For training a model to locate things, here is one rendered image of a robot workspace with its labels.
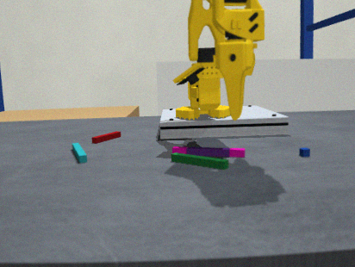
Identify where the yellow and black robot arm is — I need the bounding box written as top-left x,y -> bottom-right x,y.
176,0 -> 265,120

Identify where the small blue cube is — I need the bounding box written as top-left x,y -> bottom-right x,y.
299,148 -> 310,157

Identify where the magenta rod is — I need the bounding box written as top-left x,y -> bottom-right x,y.
229,148 -> 245,158
172,146 -> 188,154

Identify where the purple rod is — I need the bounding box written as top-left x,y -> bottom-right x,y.
187,147 -> 230,157

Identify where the red flat bar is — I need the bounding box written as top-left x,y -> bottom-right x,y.
92,132 -> 121,143

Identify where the green rod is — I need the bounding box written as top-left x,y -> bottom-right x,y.
171,152 -> 228,170

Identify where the turquoise rod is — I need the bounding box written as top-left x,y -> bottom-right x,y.
72,143 -> 87,163

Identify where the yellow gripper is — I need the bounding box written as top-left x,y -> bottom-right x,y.
173,39 -> 257,121

